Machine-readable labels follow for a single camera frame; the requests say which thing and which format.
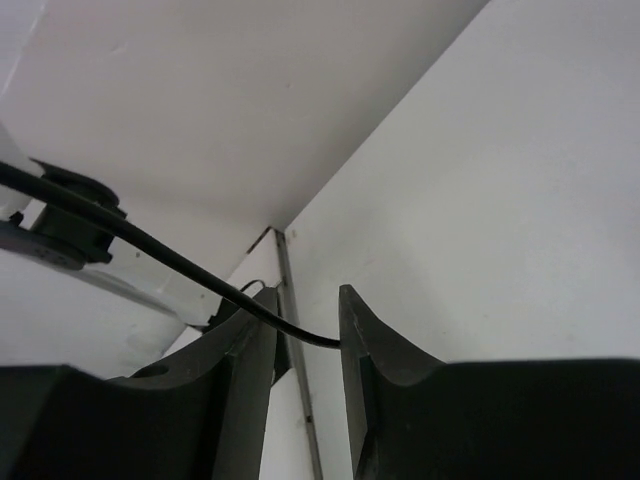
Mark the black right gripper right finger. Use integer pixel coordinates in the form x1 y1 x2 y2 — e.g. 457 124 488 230
339 285 639 479

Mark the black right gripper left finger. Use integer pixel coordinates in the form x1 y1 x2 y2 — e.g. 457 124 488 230
1 311 277 479

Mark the black headphone cable with plugs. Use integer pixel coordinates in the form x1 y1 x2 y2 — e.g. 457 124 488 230
0 159 342 349

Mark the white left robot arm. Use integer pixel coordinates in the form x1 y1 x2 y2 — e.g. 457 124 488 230
1 186 221 327

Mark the aluminium table edge rail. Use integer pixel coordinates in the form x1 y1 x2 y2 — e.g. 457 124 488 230
275 230 323 480

